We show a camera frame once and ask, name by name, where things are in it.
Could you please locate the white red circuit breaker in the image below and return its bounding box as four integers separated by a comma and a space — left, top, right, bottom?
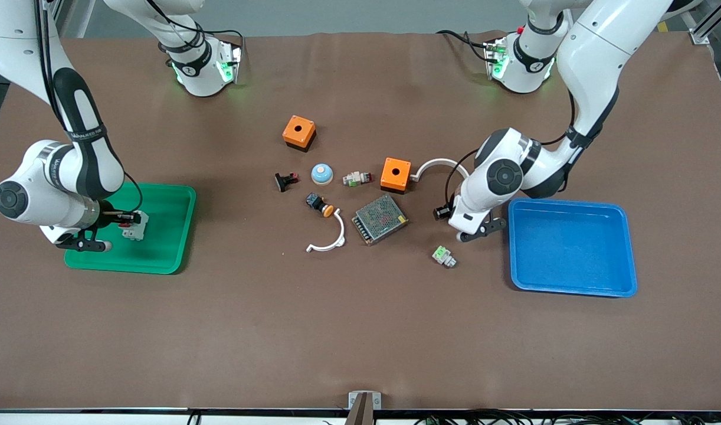
122, 211, 150, 241

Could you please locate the large white semicircular clamp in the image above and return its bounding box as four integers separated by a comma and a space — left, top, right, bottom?
410, 158, 471, 184

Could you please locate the green plastic tray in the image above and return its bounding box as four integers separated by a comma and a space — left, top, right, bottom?
64, 181, 197, 275

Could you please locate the orange black button box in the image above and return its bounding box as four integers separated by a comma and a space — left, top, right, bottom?
282, 115, 317, 153
380, 157, 412, 194

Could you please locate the metal mesh power supply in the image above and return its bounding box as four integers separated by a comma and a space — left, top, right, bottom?
351, 195, 409, 246

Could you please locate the small white semicircular clamp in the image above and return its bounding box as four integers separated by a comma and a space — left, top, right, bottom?
305, 211, 346, 254

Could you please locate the blue plastic tray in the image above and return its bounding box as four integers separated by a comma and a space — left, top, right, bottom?
507, 198, 638, 298

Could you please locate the orange mushroom push button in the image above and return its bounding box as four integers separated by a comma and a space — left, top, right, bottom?
305, 193, 335, 218

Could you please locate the left base connector box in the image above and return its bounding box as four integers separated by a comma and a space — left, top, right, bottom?
484, 37, 510, 80

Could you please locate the base connector box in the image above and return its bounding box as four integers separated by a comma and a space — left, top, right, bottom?
484, 37, 510, 80
218, 44, 243, 84

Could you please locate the right base connector box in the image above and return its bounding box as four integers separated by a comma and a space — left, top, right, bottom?
218, 44, 243, 84

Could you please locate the black left base cable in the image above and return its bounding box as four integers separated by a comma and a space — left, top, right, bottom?
436, 30, 497, 63

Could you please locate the black base cable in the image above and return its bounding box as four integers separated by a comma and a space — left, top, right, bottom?
181, 17, 246, 60
436, 30, 497, 63

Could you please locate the grey metal bracket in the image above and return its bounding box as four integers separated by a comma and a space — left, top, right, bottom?
348, 391, 382, 410

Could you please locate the black right base cable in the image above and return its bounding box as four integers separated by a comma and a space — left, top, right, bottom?
181, 17, 246, 60

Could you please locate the aluminium frame profile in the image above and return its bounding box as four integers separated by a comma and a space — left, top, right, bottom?
688, 0, 721, 45
41, 0, 96, 37

